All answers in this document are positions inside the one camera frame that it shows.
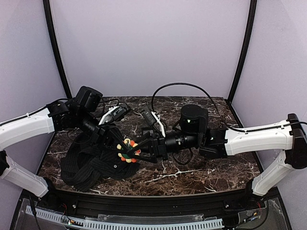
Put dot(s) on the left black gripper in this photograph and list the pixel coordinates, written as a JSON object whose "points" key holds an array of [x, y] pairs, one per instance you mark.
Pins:
{"points": [[103, 133]]}

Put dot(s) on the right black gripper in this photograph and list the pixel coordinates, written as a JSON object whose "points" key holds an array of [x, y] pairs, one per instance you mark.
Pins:
{"points": [[158, 145]]}

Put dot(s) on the flower brooch green orange yellow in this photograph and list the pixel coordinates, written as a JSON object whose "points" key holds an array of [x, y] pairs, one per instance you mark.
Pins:
{"points": [[130, 144]]}

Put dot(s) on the black pinstriped shirt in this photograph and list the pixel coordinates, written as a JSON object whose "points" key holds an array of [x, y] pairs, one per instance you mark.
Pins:
{"points": [[85, 164]]}

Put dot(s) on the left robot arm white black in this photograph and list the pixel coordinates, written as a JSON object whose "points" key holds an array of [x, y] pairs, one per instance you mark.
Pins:
{"points": [[56, 116]]}

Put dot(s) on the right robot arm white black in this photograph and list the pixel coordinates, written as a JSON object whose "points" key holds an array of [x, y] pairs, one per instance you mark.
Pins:
{"points": [[191, 131]]}

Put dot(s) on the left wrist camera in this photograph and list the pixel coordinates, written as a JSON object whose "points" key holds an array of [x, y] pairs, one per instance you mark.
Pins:
{"points": [[115, 113]]}

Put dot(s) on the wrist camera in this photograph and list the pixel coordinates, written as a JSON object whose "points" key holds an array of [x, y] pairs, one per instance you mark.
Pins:
{"points": [[151, 119], [115, 113]]}

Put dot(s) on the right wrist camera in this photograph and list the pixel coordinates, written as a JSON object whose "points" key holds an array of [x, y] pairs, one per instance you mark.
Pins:
{"points": [[151, 119]]}

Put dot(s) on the white slotted cable duct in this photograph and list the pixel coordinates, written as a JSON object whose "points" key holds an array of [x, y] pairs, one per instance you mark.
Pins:
{"points": [[109, 222]]}

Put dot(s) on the left black frame post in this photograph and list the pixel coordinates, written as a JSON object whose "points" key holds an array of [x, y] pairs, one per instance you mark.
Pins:
{"points": [[55, 47]]}

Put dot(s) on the black frame post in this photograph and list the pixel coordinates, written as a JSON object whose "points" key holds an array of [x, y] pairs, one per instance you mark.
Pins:
{"points": [[55, 47], [244, 50]]}

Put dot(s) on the right black frame post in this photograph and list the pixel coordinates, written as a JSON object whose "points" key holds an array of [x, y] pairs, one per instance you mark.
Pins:
{"points": [[244, 50]]}

